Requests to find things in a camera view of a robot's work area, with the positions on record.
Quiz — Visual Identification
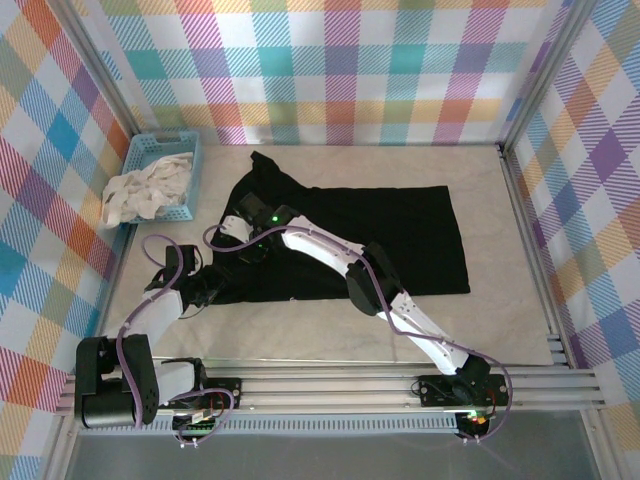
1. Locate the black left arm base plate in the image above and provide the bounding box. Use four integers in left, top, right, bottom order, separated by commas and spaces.
152, 377, 244, 411

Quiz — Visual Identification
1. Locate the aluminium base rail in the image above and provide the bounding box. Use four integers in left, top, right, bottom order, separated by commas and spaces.
54, 367, 601, 416

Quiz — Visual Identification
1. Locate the slotted grey cable duct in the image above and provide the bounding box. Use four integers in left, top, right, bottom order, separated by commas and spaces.
79, 418, 461, 435

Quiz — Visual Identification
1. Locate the aluminium side rail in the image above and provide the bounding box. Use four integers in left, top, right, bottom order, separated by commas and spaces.
498, 143, 576, 370
87, 222, 139, 375

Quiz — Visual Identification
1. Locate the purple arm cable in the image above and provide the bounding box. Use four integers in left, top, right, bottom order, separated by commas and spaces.
202, 223, 514, 444
117, 232, 237, 446

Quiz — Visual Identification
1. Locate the blue plastic basket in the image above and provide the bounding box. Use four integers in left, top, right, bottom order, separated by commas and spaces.
118, 130, 205, 224

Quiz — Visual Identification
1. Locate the black t-shirt with floral print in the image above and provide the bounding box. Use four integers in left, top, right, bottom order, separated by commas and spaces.
207, 150, 472, 307

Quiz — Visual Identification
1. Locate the aluminium frame post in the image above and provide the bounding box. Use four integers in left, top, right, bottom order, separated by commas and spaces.
47, 0, 159, 159
498, 0, 604, 154

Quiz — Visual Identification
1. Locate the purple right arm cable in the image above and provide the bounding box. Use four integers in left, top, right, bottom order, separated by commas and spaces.
202, 223, 514, 444

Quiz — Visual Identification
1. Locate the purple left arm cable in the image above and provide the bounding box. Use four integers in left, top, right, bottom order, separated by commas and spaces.
117, 232, 237, 446

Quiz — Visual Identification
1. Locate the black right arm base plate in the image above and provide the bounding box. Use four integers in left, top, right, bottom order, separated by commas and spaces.
417, 374, 511, 407

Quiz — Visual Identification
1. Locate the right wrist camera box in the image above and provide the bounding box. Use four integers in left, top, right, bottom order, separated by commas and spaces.
219, 215, 251, 246

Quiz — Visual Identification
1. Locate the white crumpled t-shirt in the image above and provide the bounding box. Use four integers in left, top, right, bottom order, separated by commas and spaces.
100, 151, 195, 230

